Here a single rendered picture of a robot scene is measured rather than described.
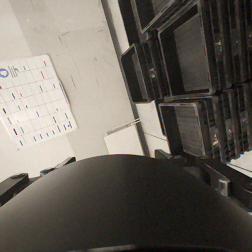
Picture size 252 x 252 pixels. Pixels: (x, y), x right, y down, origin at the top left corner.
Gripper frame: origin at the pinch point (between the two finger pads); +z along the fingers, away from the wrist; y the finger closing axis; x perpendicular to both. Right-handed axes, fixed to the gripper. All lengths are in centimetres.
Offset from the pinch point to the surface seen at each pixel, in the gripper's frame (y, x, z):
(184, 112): 42, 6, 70
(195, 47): 46, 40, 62
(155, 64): 30, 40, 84
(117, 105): 6, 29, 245
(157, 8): 27, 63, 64
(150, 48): 27, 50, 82
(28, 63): -115, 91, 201
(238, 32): 61, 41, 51
